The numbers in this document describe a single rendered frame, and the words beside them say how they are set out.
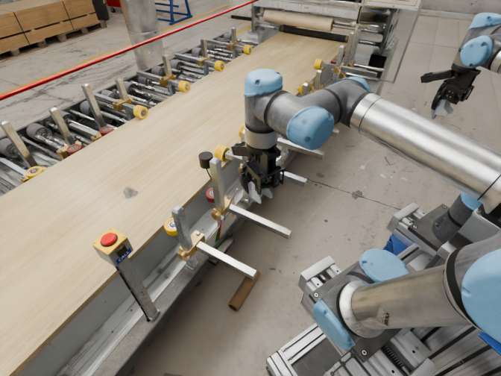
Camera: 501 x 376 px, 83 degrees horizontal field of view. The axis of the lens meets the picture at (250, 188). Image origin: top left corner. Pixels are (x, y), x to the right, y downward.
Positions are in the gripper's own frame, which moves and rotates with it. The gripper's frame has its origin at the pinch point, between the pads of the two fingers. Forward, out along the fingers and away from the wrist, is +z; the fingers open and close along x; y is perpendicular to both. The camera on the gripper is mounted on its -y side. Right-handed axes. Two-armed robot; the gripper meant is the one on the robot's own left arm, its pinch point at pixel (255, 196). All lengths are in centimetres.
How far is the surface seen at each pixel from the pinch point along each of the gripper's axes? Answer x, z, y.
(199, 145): 18, 42, -87
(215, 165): 5.0, 16.7, -36.9
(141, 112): -1, 36, -135
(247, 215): 15, 46, -28
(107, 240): -39.7, 8.5, -14.8
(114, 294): -51, 61, -33
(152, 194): -19, 42, -62
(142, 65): 73, 117, -438
